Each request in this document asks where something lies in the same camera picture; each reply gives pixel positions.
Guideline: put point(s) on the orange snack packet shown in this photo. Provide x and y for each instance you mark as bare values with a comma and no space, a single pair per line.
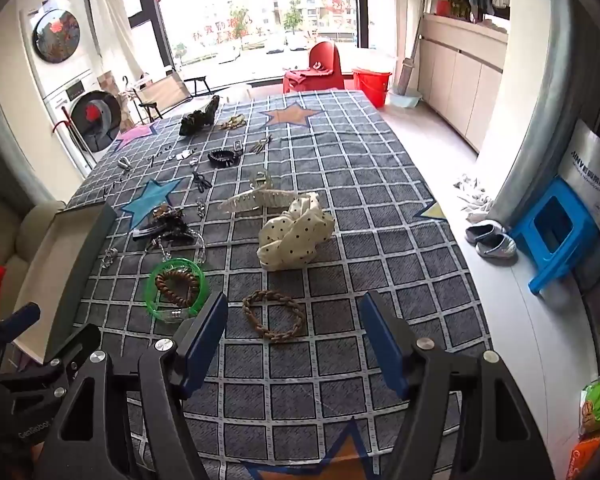
582,460

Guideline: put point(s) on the folding chair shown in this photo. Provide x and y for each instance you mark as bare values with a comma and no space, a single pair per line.
165,91

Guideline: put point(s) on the white dryer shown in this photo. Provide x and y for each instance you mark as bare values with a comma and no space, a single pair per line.
55,35

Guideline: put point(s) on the red bucket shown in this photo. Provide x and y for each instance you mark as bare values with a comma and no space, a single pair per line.
371,85

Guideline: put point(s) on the brown patterned hair clip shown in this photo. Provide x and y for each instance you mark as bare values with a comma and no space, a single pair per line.
166,211

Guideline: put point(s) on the red child chair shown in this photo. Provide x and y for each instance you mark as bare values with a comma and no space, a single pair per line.
322,62

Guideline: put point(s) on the bronze key pendants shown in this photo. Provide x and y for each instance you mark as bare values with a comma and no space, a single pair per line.
261,144

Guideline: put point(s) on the blue plastic stool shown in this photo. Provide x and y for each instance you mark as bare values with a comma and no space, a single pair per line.
580,232

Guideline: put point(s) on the silver shoe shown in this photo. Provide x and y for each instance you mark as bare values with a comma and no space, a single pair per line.
485,231
497,246

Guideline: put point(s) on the grey cardboard box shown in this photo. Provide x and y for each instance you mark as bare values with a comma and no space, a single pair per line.
45,260

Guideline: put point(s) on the beige cabinet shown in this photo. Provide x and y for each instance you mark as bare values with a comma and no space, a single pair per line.
460,75

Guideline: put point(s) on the green plastic bangle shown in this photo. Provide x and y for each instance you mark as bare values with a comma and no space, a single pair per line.
151,287

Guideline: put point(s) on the white printed bag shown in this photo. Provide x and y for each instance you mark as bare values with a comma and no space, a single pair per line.
590,170

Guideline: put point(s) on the small clear claw clip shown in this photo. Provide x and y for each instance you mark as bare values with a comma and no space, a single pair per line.
260,179

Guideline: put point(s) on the silver tag pendants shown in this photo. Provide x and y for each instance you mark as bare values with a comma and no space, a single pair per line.
182,156

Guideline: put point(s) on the black hair clip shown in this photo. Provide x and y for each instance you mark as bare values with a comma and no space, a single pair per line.
167,233

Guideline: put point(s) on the small black hair bow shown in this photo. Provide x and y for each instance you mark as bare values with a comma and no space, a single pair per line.
201,181

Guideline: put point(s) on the cream polka dot scrunchie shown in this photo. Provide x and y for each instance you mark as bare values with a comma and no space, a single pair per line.
290,240

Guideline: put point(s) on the silver buckle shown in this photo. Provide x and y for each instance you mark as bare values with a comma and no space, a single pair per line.
238,146

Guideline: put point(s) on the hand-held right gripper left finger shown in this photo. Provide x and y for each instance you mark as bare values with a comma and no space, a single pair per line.
202,332

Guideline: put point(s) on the white cloth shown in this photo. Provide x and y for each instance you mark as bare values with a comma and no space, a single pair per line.
472,195

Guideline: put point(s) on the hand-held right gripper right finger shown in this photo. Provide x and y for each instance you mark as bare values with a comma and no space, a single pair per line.
380,340

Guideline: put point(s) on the silver cone pendant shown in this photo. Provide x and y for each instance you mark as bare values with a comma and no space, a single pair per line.
124,165

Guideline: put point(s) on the cream hair claw clip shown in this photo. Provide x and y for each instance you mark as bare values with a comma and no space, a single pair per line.
260,200

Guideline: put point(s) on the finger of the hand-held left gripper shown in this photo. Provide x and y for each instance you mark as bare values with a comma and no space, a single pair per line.
86,339
22,316

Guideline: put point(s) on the white curtain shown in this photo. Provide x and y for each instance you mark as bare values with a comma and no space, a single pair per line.
112,15

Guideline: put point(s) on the red ribbon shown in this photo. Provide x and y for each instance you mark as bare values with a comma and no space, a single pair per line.
64,121

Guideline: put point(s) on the beige sofa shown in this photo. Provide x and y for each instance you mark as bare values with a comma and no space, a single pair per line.
30,235

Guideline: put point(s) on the dark hair claw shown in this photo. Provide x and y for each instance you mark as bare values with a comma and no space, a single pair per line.
197,119

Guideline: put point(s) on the light blue basin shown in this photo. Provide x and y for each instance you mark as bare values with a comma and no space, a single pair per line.
404,100

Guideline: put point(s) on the broom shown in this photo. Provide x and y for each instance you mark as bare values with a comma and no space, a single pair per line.
406,77

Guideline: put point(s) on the grey checked star tablecloth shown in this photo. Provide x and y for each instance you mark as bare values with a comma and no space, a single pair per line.
380,210

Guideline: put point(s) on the white washing machine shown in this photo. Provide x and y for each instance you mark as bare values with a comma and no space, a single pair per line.
95,120

